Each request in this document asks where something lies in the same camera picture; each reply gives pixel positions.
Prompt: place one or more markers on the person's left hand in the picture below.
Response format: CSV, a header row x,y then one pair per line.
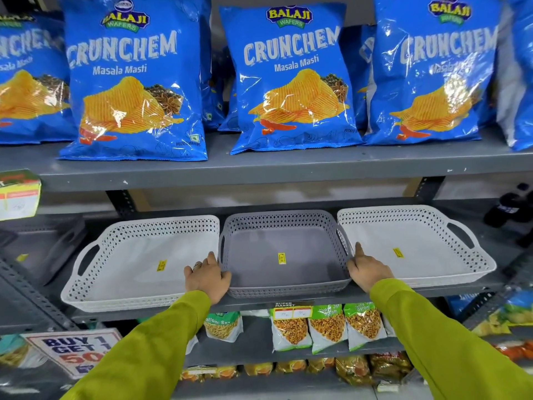
x,y
208,281

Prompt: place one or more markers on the person's right hand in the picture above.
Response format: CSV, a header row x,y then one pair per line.
x,y
368,272

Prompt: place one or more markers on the person's right thumb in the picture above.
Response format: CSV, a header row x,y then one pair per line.
x,y
350,268

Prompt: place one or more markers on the person's left thumb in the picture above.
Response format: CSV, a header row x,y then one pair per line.
x,y
227,278

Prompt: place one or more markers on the grey perforated plastic tray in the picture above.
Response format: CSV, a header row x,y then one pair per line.
x,y
258,254

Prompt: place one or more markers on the person's left forearm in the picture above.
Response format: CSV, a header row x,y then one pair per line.
x,y
154,349

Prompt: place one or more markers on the person's right forearm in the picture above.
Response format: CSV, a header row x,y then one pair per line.
x,y
441,345

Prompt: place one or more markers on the white green snack packet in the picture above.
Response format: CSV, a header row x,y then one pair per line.
x,y
329,328
222,327
365,324
290,331

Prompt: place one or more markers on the shelf edge price label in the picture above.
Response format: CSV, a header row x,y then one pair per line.
x,y
291,311

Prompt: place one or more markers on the white perforated plastic tray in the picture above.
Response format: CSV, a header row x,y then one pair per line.
x,y
429,241
137,266

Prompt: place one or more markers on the row of golden snack packets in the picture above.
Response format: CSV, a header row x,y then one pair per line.
x,y
354,368

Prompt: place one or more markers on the grey metal shelf rack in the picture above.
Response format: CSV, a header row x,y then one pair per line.
x,y
291,166

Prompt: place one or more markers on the colourful snack packet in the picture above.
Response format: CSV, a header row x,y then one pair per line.
x,y
510,312

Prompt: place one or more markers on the black bottles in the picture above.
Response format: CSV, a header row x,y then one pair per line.
x,y
508,208

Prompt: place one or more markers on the white promotion sign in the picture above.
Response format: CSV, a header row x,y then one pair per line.
x,y
70,349

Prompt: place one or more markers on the orange snack packet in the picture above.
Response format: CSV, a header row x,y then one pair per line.
x,y
518,350

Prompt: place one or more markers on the dark grey plastic tray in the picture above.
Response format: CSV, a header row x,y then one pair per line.
x,y
41,245

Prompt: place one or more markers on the teal snack packet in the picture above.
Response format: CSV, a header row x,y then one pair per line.
x,y
16,352

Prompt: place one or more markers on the green and yellow shelf tag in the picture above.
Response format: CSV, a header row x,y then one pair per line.
x,y
18,195

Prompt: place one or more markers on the row of blue chip bags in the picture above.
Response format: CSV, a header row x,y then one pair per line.
x,y
137,58

